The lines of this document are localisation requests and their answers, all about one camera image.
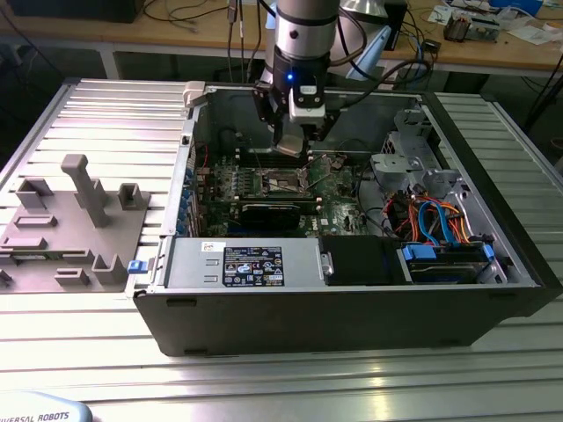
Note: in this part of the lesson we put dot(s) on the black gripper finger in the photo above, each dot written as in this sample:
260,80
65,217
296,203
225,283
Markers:
263,103
327,125

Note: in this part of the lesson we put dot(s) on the silver CPU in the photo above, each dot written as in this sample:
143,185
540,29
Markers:
289,145

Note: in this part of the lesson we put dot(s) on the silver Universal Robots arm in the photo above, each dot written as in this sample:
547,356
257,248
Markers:
303,31

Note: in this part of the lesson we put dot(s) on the CPU socket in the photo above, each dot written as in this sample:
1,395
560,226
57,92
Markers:
281,182

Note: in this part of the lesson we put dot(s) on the brown CPU cooler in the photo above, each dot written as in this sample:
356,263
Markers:
455,28

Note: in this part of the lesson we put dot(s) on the silver coin battery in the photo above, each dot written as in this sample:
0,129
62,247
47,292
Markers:
336,164

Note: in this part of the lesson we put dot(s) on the grey plastic case latch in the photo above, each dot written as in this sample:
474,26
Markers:
193,92

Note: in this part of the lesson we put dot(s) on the silver metal drive cage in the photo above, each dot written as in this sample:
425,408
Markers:
396,162

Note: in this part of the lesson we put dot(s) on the green motherboard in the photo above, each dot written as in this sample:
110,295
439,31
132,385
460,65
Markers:
338,206

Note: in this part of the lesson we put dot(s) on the wooden workbench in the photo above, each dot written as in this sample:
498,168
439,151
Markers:
184,37

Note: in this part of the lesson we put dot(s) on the upright black box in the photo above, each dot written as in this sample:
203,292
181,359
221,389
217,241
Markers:
400,17

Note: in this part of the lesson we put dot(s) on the graphics card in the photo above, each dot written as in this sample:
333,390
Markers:
268,217

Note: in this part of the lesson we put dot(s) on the small black box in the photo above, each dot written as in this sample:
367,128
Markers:
432,45

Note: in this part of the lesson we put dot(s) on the black optical drive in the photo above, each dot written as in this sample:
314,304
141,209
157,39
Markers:
356,259

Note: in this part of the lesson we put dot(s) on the grey power supply unit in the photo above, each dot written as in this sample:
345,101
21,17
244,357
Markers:
189,264

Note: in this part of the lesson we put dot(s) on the grey electronic device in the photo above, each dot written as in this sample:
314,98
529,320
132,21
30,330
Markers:
484,31

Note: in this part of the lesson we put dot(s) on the hard disk in blue carrier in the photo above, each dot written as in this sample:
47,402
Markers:
444,269

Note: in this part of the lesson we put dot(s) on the black and grey PC case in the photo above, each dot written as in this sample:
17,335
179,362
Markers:
308,321

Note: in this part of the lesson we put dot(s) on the blue plastic case latch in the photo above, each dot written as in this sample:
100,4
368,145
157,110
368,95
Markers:
136,267

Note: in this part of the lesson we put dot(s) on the large black box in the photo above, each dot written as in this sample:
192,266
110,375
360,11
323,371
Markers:
75,11

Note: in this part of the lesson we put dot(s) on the white papers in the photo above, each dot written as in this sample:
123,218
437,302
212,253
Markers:
532,34

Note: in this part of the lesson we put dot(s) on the grey parts rack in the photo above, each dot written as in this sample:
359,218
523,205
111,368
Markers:
66,228

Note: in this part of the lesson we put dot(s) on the green RAM stick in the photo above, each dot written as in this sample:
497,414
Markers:
28,257

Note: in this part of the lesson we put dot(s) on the pale blue teach pendant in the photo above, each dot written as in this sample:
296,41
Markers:
26,402

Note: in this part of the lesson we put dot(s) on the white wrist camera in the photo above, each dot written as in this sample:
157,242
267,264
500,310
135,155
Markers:
308,110

